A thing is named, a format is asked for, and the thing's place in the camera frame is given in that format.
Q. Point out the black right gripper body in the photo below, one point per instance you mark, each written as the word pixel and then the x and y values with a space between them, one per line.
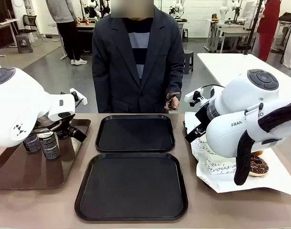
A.
pixel 203 118

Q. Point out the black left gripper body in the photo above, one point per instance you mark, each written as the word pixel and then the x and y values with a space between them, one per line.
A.
pixel 65 130

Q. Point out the black patterned Pepsi can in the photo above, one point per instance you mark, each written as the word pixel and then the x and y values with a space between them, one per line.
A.
pixel 50 148
pixel 31 144

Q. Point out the dark brown tongs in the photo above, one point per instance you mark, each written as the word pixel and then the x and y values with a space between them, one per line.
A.
pixel 172 95

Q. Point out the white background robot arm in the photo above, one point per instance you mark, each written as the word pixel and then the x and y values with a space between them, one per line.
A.
pixel 223 10
pixel 177 8

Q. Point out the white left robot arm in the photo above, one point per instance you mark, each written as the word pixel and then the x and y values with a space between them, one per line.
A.
pixel 19 107

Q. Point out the person's left forearm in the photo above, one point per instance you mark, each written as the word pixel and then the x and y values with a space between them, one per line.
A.
pixel 177 81

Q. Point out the person's right forearm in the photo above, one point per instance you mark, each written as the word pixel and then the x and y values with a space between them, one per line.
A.
pixel 100 93

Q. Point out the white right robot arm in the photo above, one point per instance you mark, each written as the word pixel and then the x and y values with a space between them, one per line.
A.
pixel 238 100

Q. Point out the person's left hand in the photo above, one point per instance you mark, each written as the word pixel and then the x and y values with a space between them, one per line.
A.
pixel 173 103

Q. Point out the white printed paper box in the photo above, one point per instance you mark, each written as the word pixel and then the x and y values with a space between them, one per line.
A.
pixel 200 145
pixel 221 165

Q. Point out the white paper sheet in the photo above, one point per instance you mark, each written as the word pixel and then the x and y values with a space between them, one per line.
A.
pixel 221 182

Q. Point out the brown plastic serving tray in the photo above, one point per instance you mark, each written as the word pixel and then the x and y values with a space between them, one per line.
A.
pixel 28 171

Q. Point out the large white table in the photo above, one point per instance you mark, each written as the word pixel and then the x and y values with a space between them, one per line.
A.
pixel 221 64

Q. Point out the black plastic serving tray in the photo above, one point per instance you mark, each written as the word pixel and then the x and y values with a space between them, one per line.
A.
pixel 131 188
pixel 135 133

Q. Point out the dark grey stool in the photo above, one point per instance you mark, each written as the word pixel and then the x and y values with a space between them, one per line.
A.
pixel 188 62

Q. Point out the chocolate sprinkled donut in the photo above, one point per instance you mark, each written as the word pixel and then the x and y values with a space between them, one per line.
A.
pixel 259 167

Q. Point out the person in dark blazer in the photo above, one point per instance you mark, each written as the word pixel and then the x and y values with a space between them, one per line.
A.
pixel 116 71

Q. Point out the white background workbench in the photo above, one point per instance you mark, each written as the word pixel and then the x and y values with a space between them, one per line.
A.
pixel 231 31

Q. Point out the grey step stool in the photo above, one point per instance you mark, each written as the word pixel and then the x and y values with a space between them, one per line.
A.
pixel 24 44

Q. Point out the dark background work table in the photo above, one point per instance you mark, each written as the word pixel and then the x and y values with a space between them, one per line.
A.
pixel 84 29

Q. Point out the black stand pole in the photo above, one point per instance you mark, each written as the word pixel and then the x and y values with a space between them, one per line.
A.
pixel 252 26

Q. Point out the black office chair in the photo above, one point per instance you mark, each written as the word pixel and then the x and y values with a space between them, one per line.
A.
pixel 28 23

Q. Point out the person in grey sweater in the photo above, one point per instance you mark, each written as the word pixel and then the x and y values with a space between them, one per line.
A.
pixel 64 14

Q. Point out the person in red apron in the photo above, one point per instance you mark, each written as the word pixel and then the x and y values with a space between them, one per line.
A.
pixel 269 21

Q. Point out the white desk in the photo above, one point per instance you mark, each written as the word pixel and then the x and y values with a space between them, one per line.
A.
pixel 3 23

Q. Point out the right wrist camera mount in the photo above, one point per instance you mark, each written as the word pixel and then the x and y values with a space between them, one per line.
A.
pixel 192 96

